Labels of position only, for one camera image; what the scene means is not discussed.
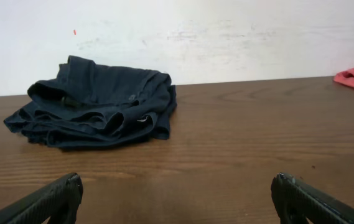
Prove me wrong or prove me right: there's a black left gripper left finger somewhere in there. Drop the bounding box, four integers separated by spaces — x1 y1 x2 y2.
0 173 83 224

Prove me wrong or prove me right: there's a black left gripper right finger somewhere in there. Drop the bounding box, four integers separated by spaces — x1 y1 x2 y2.
271 172 354 224

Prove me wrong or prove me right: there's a folded dark navy garment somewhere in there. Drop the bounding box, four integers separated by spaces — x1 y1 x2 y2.
4 56 177 148

